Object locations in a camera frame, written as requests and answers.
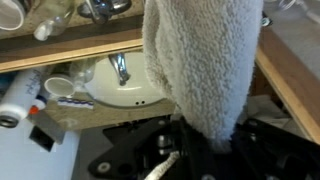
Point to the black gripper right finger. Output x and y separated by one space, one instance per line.
266 152

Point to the grey terry towel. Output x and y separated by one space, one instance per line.
203 63

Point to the grey ceramic mug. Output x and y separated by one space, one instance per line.
59 85

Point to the small can orange cap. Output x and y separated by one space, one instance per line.
38 105

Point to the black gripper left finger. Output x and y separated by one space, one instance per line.
151 150

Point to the blue white blister pack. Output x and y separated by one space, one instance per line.
70 102

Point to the white tall bottle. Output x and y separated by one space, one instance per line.
19 97

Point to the white oval sink basin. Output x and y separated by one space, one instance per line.
105 89

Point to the chrome sink faucet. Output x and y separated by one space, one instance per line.
118 62

